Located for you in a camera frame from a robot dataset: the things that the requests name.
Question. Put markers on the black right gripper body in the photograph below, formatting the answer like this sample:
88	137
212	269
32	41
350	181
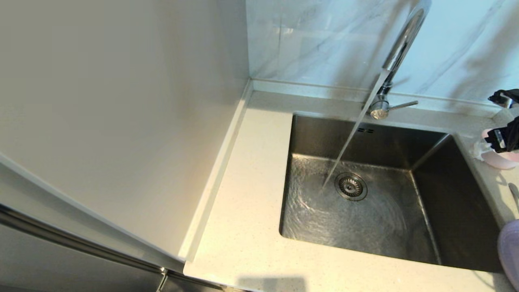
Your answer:
507	140

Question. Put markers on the right gripper white-wrapped finger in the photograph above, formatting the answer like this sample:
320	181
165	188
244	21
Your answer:
482	151

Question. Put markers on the pink plastic bowl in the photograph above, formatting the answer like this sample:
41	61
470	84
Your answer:
502	160

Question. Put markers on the chrome gooseneck faucet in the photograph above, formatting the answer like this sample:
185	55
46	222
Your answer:
405	36

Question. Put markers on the stainless steel sink basin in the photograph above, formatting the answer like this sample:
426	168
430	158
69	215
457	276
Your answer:
373	235

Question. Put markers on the metal spoon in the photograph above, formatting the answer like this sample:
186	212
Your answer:
515	192

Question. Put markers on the lilac plastic plate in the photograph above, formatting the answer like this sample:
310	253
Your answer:
511	251

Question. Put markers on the round metal drain strainer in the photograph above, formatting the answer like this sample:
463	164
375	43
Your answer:
350	186

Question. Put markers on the white cabinet side panel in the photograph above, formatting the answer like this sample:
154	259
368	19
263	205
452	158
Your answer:
121	101

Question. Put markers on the grey appliance door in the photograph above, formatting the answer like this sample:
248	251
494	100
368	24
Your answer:
48	263

